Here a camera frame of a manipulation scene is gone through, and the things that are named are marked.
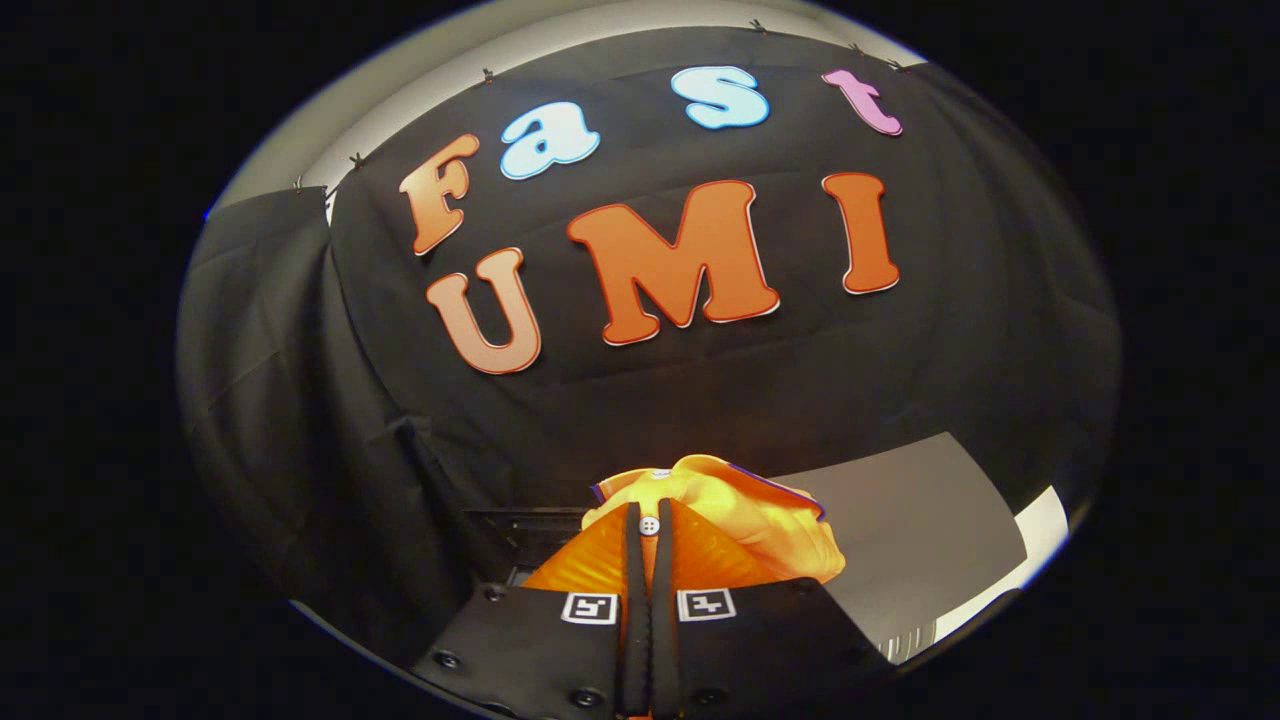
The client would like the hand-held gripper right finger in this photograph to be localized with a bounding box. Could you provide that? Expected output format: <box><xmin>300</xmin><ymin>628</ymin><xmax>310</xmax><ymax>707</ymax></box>
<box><xmin>651</xmin><ymin>497</ymin><xmax>894</xmax><ymax>720</ymax></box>

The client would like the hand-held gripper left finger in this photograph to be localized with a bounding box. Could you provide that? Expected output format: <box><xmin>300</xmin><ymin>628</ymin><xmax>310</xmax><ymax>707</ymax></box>
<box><xmin>410</xmin><ymin>502</ymin><xmax>652</xmax><ymax>720</ymax></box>

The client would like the yellow polo shirt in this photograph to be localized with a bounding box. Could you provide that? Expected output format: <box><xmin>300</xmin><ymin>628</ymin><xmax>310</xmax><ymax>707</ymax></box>
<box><xmin>582</xmin><ymin>455</ymin><xmax>848</xmax><ymax>586</ymax></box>

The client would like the black backdrop cloth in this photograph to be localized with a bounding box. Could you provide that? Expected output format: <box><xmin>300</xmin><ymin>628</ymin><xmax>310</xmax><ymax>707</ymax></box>
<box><xmin>178</xmin><ymin>25</ymin><xmax>1121</xmax><ymax>671</ymax></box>

